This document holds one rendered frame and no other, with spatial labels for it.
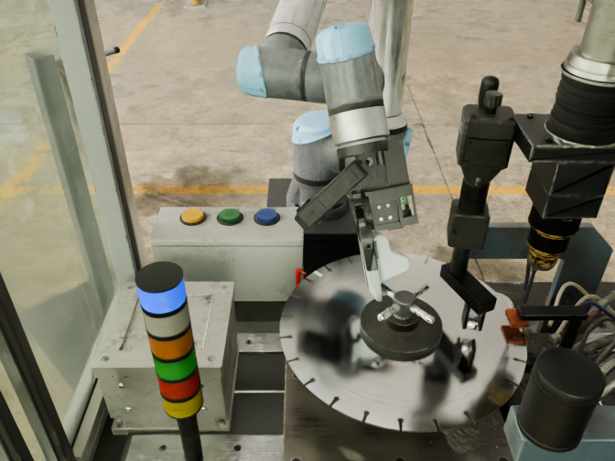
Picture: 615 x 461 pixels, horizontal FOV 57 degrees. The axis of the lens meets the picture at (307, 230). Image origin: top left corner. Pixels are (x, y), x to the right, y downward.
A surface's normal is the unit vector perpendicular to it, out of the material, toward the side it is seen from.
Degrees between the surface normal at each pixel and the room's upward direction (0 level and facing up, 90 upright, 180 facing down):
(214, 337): 0
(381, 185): 60
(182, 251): 90
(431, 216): 0
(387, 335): 5
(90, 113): 90
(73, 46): 90
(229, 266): 90
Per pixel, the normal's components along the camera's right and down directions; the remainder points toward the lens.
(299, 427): 0.00, -0.81
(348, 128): -0.48, 0.17
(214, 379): 0.00, 0.58
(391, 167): -0.02, 0.10
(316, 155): -0.23, 0.57
